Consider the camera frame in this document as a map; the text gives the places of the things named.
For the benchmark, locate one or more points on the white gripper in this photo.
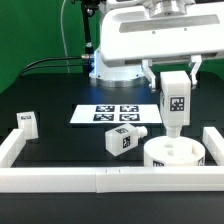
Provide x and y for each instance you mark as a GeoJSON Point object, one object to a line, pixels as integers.
{"type": "Point", "coordinates": [129, 34]}

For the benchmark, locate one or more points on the white round stool seat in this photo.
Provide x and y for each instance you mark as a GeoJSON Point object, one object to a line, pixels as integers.
{"type": "Point", "coordinates": [182, 151]}

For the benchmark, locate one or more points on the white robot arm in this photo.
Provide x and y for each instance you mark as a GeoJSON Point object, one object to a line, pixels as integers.
{"type": "Point", "coordinates": [123, 75]}

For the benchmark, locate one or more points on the white marker sheet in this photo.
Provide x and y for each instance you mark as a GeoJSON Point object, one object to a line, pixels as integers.
{"type": "Point", "coordinates": [116, 113]}

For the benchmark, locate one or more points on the white U-shaped fence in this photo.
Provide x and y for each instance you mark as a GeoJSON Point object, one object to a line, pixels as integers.
{"type": "Point", "coordinates": [100, 180]}

